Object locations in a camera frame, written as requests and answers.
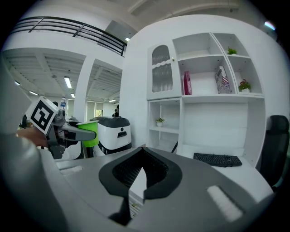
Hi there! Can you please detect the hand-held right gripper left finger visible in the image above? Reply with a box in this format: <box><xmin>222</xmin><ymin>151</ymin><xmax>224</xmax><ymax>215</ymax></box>
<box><xmin>55</xmin><ymin>146</ymin><xmax>146</xmax><ymax>232</ymax></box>

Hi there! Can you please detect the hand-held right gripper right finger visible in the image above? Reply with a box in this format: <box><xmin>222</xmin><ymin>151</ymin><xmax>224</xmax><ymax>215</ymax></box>
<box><xmin>127</xmin><ymin>146</ymin><xmax>275</xmax><ymax>232</ymax></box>

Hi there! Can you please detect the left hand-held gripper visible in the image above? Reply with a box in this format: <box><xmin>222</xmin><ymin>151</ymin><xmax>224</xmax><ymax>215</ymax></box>
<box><xmin>24</xmin><ymin>96</ymin><xmax>97</xmax><ymax>160</ymax></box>

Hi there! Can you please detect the green cup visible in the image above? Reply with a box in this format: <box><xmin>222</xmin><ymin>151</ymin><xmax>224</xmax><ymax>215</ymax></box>
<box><xmin>76</xmin><ymin>120</ymin><xmax>100</xmax><ymax>148</ymax></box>

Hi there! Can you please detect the white shelf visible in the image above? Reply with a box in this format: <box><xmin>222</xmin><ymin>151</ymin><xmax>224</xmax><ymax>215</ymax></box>
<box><xmin>146</xmin><ymin>32</ymin><xmax>266</xmax><ymax>168</ymax></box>

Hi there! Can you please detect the person's left forearm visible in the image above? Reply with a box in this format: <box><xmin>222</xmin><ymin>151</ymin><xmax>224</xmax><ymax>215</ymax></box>
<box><xmin>15</xmin><ymin>128</ymin><xmax>49</xmax><ymax>148</ymax></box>

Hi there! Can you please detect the white and grey machine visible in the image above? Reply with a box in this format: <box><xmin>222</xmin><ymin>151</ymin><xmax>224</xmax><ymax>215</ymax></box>
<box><xmin>93</xmin><ymin>116</ymin><xmax>133</xmax><ymax>156</ymax></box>

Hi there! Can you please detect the black keyboard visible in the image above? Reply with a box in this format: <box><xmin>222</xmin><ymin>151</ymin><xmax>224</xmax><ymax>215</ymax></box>
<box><xmin>193</xmin><ymin>152</ymin><xmax>243</xmax><ymax>168</ymax></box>

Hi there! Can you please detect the black office chair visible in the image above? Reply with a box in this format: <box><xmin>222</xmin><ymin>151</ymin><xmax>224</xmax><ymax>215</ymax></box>
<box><xmin>257</xmin><ymin>115</ymin><xmax>290</xmax><ymax>189</ymax></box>

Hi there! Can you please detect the pink box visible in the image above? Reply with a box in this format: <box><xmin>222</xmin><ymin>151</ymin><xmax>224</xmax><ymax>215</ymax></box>
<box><xmin>183</xmin><ymin>70</ymin><xmax>193</xmax><ymax>96</ymax></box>

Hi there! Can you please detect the white glass cabinet door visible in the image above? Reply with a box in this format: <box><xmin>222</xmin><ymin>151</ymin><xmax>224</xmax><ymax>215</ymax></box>
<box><xmin>147</xmin><ymin>42</ymin><xmax>182</xmax><ymax>101</ymax></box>

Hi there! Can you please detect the black railing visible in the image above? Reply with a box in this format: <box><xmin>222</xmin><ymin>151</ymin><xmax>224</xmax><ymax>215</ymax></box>
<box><xmin>10</xmin><ymin>16</ymin><xmax>128</xmax><ymax>58</ymax></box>

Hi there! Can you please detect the flag print box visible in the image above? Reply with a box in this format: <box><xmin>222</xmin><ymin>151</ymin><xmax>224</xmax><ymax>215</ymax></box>
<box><xmin>214</xmin><ymin>66</ymin><xmax>232</xmax><ymax>94</ymax></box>

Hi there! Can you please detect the red flowered potted plant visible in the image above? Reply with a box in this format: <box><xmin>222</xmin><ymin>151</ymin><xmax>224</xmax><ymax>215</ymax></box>
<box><xmin>238</xmin><ymin>78</ymin><xmax>251</xmax><ymax>93</ymax></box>

